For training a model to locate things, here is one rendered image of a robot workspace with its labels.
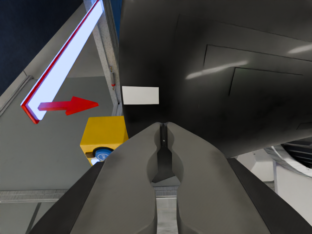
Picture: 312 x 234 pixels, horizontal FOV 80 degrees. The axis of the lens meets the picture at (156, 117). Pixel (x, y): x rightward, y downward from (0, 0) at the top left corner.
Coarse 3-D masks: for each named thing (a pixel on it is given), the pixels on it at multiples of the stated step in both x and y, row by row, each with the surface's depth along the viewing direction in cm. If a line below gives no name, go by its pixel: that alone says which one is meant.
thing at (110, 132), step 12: (96, 120) 47; (108, 120) 47; (120, 120) 46; (84, 132) 44; (96, 132) 44; (108, 132) 44; (120, 132) 44; (84, 144) 42; (96, 144) 42; (108, 144) 42; (120, 144) 42
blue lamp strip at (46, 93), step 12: (96, 12) 37; (84, 24) 31; (84, 36) 30; (72, 48) 26; (60, 60) 23; (72, 60) 26; (60, 72) 23; (48, 84) 20; (60, 84) 22; (36, 96) 18; (48, 96) 20; (36, 108) 18
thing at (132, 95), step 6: (126, 90) 16; (132, 90) 16; (138, 90) 16; (144, 90) 16; (150, 90) 16; (156, 90) 16; (126, 96) 17; (132, 96) 17; (138, 96) 17; (144, 96) 17; (150, 96) 17; (156, 96) 17; (126, 102) 17; (132, 102) 17; (138, 102) 17; (144, 102) 17; (150, 102) 17; (156, 102) 17
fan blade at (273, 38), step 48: (144, 0) 14; (192, 0) 13; (240, 0) 13; (288, 0) 13; (144, 48) 15; (192, 48) 15; (240, 48) 14; (288, 48) 14; (192, 96) 16; (240, 96) 16; (288, 96) 16; (240, 144) 20
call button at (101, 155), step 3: (99, 150) 42; (102, 150) 42; (105, 150) 42; (108, 150) 43; (96, 153) 42; (99, 153) 42; (102, 153) 42; (105, 153) 42; (108, 153) 42; (96, 156) 43; (99, 156) 43; (102, 156) 43; (105, 156) 43; (99, 159) 44; (102, 159) 44
